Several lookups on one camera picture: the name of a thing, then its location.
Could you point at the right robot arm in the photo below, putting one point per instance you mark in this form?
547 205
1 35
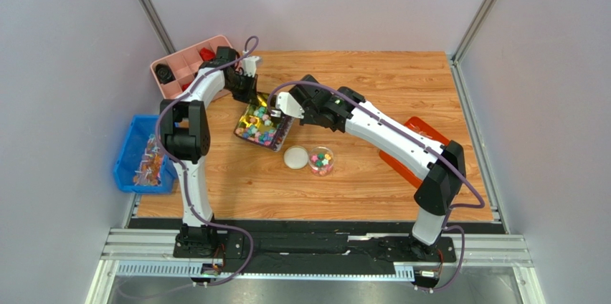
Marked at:
440 167

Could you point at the pink compartment tray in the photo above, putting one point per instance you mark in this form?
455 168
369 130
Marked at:
183 65

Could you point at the blue plastic bin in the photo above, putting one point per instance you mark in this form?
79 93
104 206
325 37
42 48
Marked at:
141 168

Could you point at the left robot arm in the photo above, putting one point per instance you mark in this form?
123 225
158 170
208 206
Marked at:
182 129

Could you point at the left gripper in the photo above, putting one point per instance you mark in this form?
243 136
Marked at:
251 94

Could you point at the orange tray of candies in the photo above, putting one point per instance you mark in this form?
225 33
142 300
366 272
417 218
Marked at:
414 170

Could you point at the square tin of star candies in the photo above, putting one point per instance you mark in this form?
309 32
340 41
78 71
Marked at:
259 127

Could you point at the right aluminium frame post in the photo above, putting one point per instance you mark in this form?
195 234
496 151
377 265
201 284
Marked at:
480 17

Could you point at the left aluminium frame post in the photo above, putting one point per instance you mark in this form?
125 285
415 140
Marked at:
157 25

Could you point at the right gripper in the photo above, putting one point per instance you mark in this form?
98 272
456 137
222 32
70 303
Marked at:
318 115

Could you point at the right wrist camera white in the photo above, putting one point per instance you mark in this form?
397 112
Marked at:
288 105

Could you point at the aluminium frame post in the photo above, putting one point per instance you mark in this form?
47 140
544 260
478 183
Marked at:
480 17
157 25

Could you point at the clear plastic cup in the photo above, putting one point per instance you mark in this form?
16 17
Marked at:
321 160

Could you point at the metal scoop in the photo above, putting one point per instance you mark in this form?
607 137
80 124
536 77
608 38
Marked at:
276 113

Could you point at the black chocolate in tray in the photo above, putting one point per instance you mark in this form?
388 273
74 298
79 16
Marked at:
164 74

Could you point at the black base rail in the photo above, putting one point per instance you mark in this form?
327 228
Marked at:
314 250

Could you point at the white round lid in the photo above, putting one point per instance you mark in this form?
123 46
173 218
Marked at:
296 157

